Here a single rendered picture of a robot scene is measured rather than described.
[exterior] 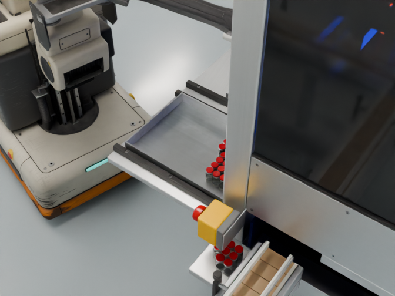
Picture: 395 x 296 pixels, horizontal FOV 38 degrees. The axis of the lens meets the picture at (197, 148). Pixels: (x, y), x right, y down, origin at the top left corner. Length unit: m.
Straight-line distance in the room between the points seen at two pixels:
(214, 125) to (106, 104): 1.06
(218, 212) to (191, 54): 2.16
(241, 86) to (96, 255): 1.55
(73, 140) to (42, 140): 0.14
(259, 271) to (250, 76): 0.49
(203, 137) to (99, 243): 1.01
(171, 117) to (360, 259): 0.75
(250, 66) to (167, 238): 1.56
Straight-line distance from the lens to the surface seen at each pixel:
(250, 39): 1.00
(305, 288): 1.42
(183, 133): 1.67
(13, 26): 2.32
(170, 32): 3.56
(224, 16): 1.55
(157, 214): 2.58
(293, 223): 1.26
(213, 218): 1.29
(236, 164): 1.23
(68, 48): 2.14
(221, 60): 1.93
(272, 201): 1.25
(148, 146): 1.64
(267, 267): 1.35
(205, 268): 1.40
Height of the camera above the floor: 2.08
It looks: 47 degrees down
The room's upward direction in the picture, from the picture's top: straight up
